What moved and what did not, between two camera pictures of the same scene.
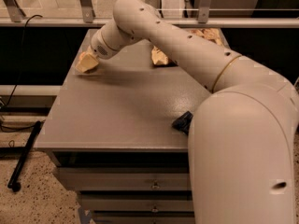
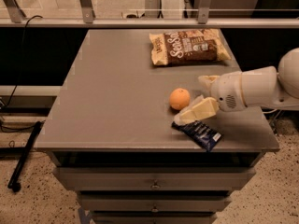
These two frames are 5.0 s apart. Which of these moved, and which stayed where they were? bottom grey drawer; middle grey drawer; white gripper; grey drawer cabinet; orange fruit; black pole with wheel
Moved: orange fruit; white gripper
Stayed: middle grey drawer; bottom grey drawer; grey drawer cabinet; black pole with wheel
